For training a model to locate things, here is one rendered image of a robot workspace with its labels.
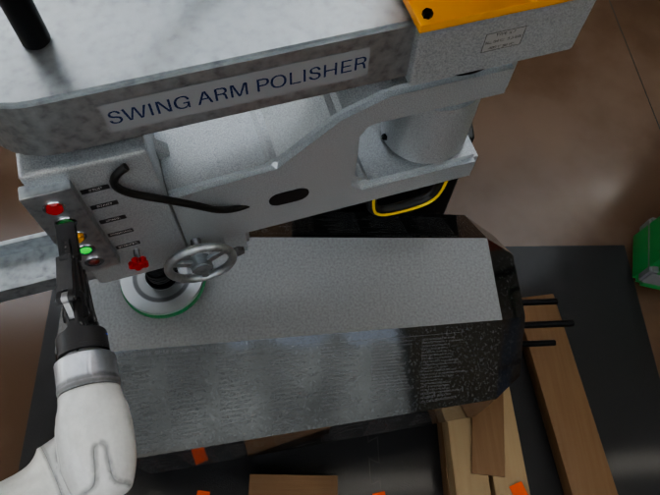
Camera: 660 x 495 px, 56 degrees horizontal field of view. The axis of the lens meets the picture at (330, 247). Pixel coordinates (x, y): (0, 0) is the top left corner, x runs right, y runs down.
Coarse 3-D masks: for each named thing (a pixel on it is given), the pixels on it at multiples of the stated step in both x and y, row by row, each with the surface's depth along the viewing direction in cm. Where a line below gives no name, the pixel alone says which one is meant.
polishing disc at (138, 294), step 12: (132, 276) 159; (144, 276) 159; (132, 288) 157; (144, 288) 157; (180, 288) 157; (192, 288) 158; (132, 300) 156; (144, 300) 156; (156, 300) 156; (168, 300) 156; (180, 300) 156; (192, 300) 157; (144, 312) 155; (156, 312) 154; (168, 312) 155
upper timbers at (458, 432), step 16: (512, 416) 212; (448, 432) 210; (464, 432) 209; (512, 432) 210; (448, 448) 210; (464, 448) 207; (512, 448) 207; (448, 464) 211; (464, 464) 205; (512, 464) 205; (464, 480) 202; (480, 480) 202; (496, 480) 203; (512, 480) 203
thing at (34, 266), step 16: (16, 240) 136; (32, 240) 136; (48, 240) 138; (0, 256) 138; (16, 256) 138; (32, 256) 139; (48, 256) 139; (0, 272) 137; (16, 272) 137; (32, 272) 137; (48, 272) 137; (0, 288) 130; (16, 288) 131; (32, 288) 133; (48, 288) 135
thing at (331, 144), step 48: (336, 96) 108; (384, 96) 106; (432, 96) 109; (480, 96) 114; (192, 144) 116; (240, 144) 115; (288, 144) 112; (336, 144) 113; (384, 144) 135; (144, 192) 105; (192, 192) 113; (240, 192) 118; (288, 192) 123; (336, 192) 129; (384, 192) 135; (240, 240) 137
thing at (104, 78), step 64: (64, 0) 90; (128, 0) 90; (192, 0) 90; (256, 0) 91; (320, 0) 91; (384, 0) 92; (576, 0) 94; (0, 64) 84; (64, 64) 84; (128, 64) 85; (192, 64) 85; (256, 64) 88; (320, 64) 91; (384, 64) 96; (448, 64) 98; (0, 128) 86; (64, 128) 87; (128, 128) 91
